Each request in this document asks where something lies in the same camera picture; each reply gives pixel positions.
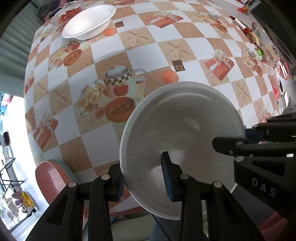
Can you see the pile of snack packets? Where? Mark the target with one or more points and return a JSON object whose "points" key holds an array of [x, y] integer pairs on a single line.
{"points": [[261, 46]]}

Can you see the grey-green padded sofa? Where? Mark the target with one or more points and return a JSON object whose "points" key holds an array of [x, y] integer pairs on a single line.
{"points": [[16, 41]]}

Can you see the person's jeans leg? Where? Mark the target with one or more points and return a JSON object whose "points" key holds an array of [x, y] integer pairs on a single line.
{"points": [[159, 231]]}

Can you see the white shallow bowl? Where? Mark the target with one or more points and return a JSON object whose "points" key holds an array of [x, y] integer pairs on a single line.
{"points": [[87, 22]]}

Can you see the clear glass bowl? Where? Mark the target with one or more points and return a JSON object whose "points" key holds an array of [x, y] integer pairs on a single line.
{"points": [[66, 14]]}

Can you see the pink oval plate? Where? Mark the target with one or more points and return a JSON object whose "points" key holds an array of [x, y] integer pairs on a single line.
{"points": [[49, 173]]}

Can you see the beige seat cushion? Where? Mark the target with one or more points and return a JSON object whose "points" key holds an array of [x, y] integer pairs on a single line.
{"points": [[129, 229]]}

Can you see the black metal frame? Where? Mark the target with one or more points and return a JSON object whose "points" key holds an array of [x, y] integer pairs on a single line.
{"points": [[9, 176]]}

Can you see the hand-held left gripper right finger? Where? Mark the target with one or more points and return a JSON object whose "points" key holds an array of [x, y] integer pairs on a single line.
{"points": [[166, 172]]}

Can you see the printed checkered tablecloth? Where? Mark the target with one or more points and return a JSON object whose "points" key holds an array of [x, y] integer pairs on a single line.
{"points": [[148, 55]]}

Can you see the yellow foil bag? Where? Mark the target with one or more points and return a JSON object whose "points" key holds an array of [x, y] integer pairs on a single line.
{"points": [[26, 199]]}

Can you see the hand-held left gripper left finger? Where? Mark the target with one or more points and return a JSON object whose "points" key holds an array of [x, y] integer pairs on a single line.
{"points": [[120, 185]]}

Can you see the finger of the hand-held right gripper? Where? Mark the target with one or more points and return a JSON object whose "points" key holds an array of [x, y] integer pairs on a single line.
{"points": [[231, 144], [277, 127]]}

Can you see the large white bowl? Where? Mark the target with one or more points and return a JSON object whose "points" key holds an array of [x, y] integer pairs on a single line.
{"points": [[185, 120]]}

